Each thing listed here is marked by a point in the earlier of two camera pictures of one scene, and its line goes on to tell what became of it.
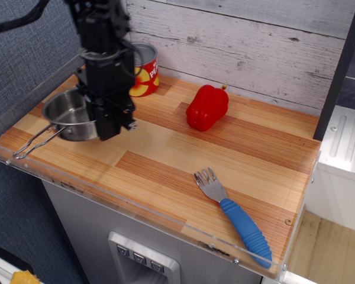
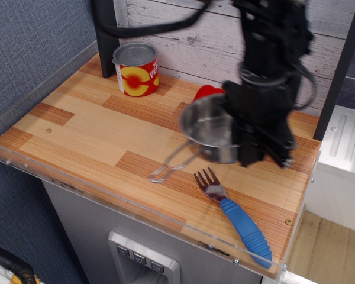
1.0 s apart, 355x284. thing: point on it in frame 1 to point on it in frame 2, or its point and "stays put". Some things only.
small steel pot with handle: x=68 y=110 to x=207 y=122
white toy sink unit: x=338 y=190 stays put
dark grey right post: x=349 y=46 stays put
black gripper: x=107 y=82 to x=261 y=115
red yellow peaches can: x=146 y=67 stays put
